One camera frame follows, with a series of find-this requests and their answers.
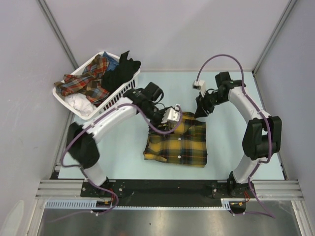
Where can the yellow plaid long sleeve shirt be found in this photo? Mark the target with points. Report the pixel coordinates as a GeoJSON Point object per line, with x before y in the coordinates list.
{"type": "Point", "coordinates": [185, 146]}

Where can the black shirt in basket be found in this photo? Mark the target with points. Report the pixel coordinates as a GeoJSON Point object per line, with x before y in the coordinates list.
{"type": "Point", "coordinates": [122, 73]}

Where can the white slotted cable duct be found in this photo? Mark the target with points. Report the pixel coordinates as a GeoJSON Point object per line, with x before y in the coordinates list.
{"type": "Point", "coordinates": [101, 205]}

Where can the red plaid shirt in basket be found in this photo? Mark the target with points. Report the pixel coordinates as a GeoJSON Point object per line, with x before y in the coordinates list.
{"type": "Point", "coordinates": [88, 83]}

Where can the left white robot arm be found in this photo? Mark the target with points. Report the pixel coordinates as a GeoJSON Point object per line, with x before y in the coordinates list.
{"type": "Point", "coordinates": [82, 140]}

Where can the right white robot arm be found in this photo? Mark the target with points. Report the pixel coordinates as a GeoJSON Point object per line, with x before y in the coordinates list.
{"type": "Point", "coordinates": [262, 137]}

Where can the white shirt in basket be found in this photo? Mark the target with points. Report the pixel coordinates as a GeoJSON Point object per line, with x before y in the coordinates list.
{"type": "Point", "coordinates": [80, 103]}

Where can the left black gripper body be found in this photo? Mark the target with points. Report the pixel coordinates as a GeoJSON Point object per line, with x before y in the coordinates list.
{"type": "Point", "coordinates": [154, 115]}

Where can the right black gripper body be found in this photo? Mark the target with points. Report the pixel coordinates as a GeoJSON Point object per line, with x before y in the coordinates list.
{"type": "Point", "coordinates": [209, 101]}

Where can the left corner aluminium post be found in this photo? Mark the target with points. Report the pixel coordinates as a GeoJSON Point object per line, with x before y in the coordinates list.
{"type": "Point", "coordinates": [57, 32]}

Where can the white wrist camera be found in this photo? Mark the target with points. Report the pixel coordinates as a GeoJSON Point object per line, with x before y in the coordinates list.
{"type": "Point", "coordinates": [200, 86]}
{"type": "Point", "coordinates": [172, 114]}

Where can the aluminium frame rail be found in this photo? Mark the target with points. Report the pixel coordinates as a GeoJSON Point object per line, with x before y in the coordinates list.
{"type": "Point", "coordinates": [282, 190]}

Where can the right corner aluminium post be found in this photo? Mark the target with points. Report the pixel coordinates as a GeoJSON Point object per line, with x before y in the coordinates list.
{"type": "Point", "coordinates": [274, 35]}

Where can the corner aluminium post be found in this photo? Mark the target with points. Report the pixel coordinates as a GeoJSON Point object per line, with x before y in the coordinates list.
{"type": "Point", "coordinates": [57, 32]}
{"type": "Point", "coordinates": [274, 35]}

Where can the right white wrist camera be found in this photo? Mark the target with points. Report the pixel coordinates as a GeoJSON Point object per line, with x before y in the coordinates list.
{"type": "Point", "coordinates": [200, 86]}

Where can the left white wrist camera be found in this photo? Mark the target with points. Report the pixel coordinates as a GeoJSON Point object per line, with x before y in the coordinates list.
{"type": "Point", "coordinates": [172, 114]}

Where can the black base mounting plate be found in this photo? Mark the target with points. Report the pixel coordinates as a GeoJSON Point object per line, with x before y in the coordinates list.
{"type": "Point", "coordinates": [176, 193]}

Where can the blue shirt in basket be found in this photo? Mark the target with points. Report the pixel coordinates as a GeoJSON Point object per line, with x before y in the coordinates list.
{"type": "Point", "coordinates": [112, 63]}

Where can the white plastic laundry basket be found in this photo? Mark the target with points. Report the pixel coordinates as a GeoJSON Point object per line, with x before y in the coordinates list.
{"type": "Point", "coordinates": [108, 102]}

